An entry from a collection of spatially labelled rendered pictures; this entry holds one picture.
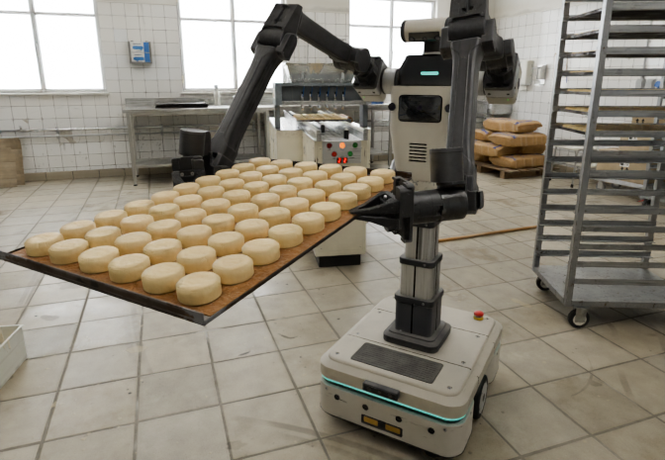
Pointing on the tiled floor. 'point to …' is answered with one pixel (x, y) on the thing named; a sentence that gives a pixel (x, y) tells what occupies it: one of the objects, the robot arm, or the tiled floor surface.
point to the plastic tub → (11, 351)
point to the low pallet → (508, 170)
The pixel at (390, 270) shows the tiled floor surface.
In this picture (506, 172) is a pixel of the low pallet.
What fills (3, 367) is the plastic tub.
